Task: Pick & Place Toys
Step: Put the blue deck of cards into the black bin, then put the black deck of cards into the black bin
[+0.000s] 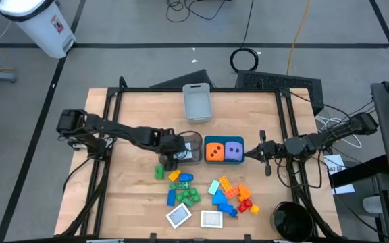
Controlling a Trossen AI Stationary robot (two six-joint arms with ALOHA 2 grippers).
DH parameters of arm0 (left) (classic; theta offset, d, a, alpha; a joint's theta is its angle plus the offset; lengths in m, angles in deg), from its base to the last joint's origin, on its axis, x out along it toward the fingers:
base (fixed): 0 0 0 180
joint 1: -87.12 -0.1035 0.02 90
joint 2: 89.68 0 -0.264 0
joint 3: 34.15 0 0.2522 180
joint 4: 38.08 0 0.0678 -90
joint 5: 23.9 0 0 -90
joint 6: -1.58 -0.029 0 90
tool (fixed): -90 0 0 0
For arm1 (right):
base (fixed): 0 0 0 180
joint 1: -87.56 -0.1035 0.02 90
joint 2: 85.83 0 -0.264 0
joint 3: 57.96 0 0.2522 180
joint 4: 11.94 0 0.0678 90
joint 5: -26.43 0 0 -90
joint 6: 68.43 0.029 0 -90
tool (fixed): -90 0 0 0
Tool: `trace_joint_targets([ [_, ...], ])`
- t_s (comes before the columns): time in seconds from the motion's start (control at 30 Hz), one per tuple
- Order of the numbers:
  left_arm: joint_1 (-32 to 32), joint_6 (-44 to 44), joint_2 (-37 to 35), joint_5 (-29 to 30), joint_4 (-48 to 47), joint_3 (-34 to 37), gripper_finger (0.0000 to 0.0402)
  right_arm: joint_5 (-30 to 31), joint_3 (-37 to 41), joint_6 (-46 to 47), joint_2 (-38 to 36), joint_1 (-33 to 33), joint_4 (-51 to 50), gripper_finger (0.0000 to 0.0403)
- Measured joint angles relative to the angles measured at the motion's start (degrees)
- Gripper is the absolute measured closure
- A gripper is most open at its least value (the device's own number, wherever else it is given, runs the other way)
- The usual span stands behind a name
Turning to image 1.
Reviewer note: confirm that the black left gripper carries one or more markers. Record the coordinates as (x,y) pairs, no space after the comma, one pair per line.
(169,143)

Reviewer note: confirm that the large orange toy brick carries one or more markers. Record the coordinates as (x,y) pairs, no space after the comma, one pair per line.
(244,191)

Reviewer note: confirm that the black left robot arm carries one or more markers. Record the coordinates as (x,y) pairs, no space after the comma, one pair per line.
(113,129)

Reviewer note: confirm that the white trash can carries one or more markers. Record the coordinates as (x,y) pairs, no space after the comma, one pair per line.
(35,27)

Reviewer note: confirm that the small yellow toy brick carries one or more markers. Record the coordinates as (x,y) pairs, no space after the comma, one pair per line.
(254,209)

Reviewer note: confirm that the small blue toy brick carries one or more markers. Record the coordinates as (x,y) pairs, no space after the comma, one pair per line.
(186,177)

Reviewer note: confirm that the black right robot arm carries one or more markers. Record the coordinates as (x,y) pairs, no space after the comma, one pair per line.
(333,135)

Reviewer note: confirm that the teal plastic bin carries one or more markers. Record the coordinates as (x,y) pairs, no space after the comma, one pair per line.
(224,137)

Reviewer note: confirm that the white plastic bin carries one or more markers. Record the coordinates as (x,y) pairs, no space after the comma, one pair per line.
(198,104)

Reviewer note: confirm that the large blue toy brick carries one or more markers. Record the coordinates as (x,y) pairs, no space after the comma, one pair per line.
(219,198)

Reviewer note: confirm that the small green toy brick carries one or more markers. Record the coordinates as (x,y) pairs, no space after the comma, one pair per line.
(172,186)

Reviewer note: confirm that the green stepped toy brick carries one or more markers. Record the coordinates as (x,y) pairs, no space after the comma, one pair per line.
(180,197)
(195,195)

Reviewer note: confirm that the long blue toy brick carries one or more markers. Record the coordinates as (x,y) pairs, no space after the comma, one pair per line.
(171,198)

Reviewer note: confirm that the green studded brick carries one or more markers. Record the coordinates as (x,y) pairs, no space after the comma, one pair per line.
(183,185)

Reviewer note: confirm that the red toy brick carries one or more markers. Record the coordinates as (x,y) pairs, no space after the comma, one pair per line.
(245,206)

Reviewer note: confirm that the white computer mouse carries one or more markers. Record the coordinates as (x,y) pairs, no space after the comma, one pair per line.
(371,204)

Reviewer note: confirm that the yellow sloped toy brick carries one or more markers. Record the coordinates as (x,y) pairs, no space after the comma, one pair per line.
(174,175)

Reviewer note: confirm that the mint green toy brick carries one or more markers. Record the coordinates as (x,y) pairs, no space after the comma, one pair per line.
(213,187)

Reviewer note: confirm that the black bucket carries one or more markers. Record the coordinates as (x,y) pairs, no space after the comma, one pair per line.
(292,222)

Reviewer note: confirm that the black metal table frame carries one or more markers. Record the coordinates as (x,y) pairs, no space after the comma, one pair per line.
(147,90)

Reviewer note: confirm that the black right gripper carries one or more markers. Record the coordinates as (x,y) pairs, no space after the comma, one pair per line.
(275,150)

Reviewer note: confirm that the white printed paper sheet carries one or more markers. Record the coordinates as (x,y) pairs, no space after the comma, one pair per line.
(334,163)

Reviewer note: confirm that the black desk leg bar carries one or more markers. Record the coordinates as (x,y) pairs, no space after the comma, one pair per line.
(356,172)

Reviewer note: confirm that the purple foam die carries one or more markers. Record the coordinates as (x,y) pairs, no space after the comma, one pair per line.
(234,156)

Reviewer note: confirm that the green rectangular toy brick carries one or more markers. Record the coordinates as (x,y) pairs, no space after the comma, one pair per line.
(187,202)

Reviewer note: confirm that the green arch toy brick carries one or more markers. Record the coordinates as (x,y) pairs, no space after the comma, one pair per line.
(158,175)

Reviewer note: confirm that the orange foam die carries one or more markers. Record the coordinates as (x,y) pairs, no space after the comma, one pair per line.
(214,156)

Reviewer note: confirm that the orange studded toy brick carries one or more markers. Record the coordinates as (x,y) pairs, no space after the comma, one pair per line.
(232,193)

